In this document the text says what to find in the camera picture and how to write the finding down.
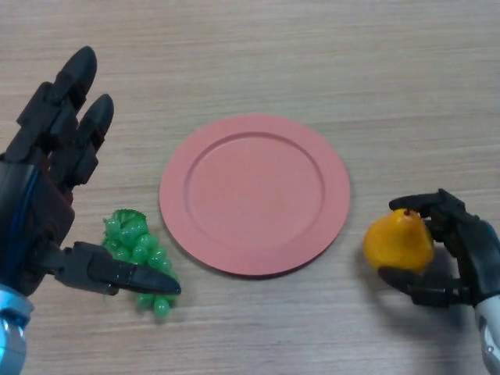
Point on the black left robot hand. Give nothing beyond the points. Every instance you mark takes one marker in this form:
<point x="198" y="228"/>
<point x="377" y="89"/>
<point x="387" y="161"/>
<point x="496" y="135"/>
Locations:
<point x="31" y="211"/>

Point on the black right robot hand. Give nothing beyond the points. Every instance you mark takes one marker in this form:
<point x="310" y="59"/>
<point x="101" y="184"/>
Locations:
<point x="478" y="254"/>

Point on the yellow pear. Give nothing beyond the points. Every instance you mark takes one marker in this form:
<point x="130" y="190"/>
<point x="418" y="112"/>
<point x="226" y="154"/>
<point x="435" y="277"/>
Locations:
<point x="396" y="242"/>

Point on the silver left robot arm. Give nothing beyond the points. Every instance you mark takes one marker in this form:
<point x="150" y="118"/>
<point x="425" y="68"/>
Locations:
<point x="11" y="332"/>

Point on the pink round plate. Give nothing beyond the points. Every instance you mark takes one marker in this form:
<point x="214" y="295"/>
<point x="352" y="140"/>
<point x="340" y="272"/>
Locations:
<point x="254" y="195"/>

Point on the green plastic grape bunch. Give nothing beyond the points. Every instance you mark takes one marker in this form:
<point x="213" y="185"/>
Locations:
<point x="148" y="250"/>

